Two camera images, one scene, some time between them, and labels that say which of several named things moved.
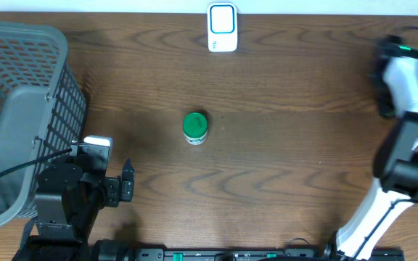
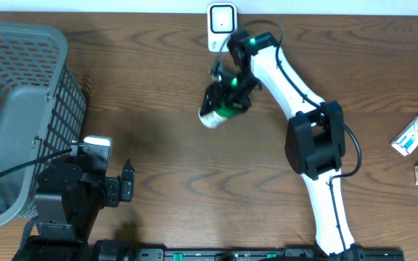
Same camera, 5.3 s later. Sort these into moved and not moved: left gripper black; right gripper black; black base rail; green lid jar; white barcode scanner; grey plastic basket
Moved: green lid jar; right gripper black
Not moved: white barcode scanner; black base rail; left gripper black; grey plastic basket
